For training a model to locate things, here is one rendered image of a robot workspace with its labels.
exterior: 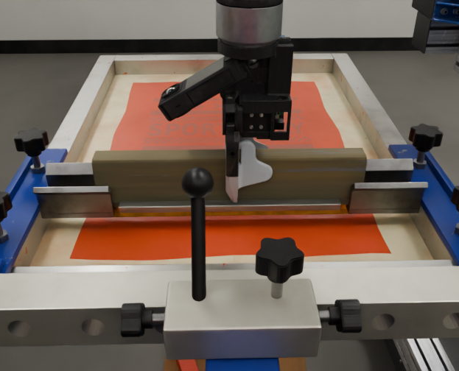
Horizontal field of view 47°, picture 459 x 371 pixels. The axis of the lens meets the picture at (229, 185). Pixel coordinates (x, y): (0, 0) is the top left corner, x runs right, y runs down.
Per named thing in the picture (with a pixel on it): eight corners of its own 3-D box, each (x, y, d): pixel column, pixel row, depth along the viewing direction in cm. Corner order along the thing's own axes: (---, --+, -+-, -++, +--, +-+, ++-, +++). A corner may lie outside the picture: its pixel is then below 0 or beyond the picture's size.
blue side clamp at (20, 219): (42, 181, 85) (34, 143, 81) (73, 180, 85) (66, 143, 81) (-30, 319, 60) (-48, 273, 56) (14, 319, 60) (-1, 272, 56)
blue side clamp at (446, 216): (382, 177, 86) (389, 139, 83) (412, 177, 86) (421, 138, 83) (452, 311, 61) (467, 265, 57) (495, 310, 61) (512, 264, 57)
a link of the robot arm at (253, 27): (215, 8, 55) (215, -9, 62) (216, 51, 57) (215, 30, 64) (286, 8, 55) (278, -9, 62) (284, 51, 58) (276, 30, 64)
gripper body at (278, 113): (289, 146, 64) (296, 49, 57) (218, 146, 64) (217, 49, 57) (281, 120, 70) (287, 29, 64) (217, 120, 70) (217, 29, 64)
